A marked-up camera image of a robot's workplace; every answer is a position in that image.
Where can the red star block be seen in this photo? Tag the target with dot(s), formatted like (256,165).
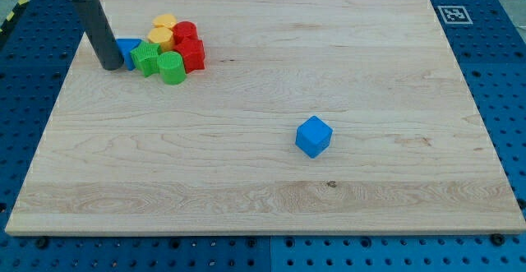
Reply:
(193,54)

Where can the black bolt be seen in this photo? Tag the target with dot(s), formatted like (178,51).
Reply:
(42,243)
(497,239)

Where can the blue cube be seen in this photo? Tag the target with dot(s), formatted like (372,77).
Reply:
(313,136)

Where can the black bolt left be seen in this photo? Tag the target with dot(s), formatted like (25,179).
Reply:
(42,243)

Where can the white fiducial marker tag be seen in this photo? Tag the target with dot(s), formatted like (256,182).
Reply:
(455,15)

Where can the yellow hexagon block front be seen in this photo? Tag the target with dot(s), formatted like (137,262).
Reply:
(162,36)

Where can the yellow hexagon block rear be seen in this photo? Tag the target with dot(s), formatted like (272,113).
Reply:
(165,21)

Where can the blue triangular block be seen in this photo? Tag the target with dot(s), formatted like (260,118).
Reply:
(125,46)

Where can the yellow hexagon block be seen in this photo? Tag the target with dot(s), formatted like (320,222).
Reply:
(165,21)
(162,36)

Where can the green star block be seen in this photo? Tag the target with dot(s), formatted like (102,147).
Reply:
(145,58)

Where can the black bolt right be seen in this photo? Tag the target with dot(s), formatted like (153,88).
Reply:
(497,239)

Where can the wooden board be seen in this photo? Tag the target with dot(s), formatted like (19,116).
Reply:
(128,155)

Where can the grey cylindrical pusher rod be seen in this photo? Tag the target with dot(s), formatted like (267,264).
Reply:
(99,33)

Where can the red cylinder block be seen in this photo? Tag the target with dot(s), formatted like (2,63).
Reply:
(184,30)

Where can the green cylinder block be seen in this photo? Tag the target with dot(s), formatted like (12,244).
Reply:
(171,68)

